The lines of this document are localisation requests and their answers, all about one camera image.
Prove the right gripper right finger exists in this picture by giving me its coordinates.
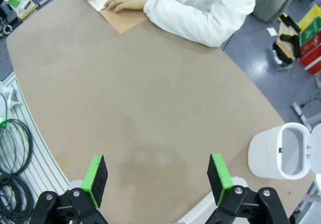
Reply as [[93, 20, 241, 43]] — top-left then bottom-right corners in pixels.
[[207, 153, 290, 224]]

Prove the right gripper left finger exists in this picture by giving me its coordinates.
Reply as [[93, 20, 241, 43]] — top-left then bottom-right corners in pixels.
[[29, 155, 110, 224]]

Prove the spiral notebook brown cover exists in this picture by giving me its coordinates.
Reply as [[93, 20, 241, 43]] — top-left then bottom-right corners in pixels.
[[84, 0, 149, 35]]

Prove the person's left forearm white sleeve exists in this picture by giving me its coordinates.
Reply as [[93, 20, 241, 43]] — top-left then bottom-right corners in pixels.
[[142, 0, 243, 48]]

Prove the person's left hand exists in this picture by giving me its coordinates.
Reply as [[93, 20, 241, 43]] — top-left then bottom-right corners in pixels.
[[104, 0, 154, 14]]

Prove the white lidded trash can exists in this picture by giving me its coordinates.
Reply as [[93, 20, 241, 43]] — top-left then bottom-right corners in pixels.
[[247, 123, 321, 181]]

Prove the black and wood stand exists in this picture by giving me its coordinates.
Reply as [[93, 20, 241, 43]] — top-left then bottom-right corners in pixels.
[[272, 13, 301, 71]]

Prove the green recycling bin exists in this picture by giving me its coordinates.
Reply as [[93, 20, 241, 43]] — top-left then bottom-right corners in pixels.
[[299, 29, 321, 46]]

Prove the yellow recycling bin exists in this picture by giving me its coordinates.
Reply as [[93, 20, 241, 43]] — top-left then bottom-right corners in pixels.
[[299, 4, 321, 33]]

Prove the grey slotted base plate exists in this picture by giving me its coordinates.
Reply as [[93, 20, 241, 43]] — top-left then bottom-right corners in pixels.
[[0, 71, 72, 224]]

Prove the black coiled cable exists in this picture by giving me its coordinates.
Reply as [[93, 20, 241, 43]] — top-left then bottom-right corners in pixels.
[[0, 118, 35, 222]]

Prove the white clamp bracket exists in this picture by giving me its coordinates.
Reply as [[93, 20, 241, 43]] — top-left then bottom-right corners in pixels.
[[0, 81, 26, 109]]

